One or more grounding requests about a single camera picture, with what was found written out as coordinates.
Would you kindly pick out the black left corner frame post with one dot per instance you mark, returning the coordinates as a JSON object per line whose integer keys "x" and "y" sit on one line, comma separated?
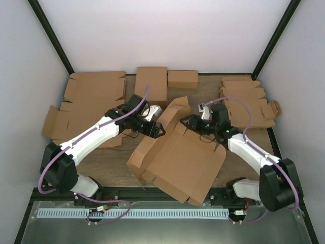
{"x": 43, "y": 20}

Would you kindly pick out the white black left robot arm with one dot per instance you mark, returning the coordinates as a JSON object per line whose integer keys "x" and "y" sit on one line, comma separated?
{"x": 59, "y": 164}

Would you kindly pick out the flat cardboard blank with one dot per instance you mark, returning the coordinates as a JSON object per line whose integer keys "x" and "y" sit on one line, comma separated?
{"x": 64, "y": 124}
{"x": 95, "y": 85}

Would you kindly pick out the light blue slotted cable duct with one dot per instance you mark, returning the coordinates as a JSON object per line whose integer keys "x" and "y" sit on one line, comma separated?
{"x": 56, "y": 213}

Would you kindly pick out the stack of small cardboard blanks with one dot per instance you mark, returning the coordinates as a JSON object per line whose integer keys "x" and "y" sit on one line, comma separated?
{"x": 246, "y": 103}

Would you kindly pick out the black right corner frame post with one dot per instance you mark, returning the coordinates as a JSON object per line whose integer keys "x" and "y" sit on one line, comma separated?
{"x": 280, "y": 28}

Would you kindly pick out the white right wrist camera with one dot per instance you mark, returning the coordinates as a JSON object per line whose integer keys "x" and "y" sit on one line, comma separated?
{"x": 204, "y": 111}

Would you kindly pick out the black corner frame post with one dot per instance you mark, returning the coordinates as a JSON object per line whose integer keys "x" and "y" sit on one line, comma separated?
{"x": 280, "y": 28}
{"x": 43, "y": 20}

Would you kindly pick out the tall folded cardboard box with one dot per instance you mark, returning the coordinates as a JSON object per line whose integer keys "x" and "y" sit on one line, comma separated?
{"x": 156, "y": 79}

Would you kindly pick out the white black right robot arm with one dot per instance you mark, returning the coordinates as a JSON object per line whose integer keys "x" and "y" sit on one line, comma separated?
{"x": 278, "y": 185}

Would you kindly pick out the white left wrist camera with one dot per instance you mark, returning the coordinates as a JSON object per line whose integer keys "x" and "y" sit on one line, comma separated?
{"x": 152, "y": 111}

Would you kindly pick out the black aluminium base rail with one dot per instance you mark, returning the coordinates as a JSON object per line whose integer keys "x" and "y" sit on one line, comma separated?
{"x": 215, "y": 196}

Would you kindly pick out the flat cardboard blank front left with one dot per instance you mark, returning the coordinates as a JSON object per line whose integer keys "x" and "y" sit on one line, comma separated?
{"x": 64, "y": 124}

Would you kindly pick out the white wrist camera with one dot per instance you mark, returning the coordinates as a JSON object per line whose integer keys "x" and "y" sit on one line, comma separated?
{"x": 152, "y": 111}
{"x": 204, "y": 111}

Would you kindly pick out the small folded cardboard box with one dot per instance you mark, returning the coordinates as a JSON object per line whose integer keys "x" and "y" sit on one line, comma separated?
{"x": 183, "y": 79}

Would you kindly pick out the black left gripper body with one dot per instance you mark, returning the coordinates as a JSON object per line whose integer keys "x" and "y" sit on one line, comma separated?
{"x": 144, "y": 130}

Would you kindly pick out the flat cardboard blank back left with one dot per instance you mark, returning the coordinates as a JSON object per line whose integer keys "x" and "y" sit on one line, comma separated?
{"x": 95, "y": 85}

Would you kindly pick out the large cardboard box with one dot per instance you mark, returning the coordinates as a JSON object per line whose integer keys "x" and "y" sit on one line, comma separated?
{"x": 178, "y": 163}

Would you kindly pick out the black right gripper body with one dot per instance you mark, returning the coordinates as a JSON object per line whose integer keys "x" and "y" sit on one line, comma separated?
{"x": 204, "y": 128}

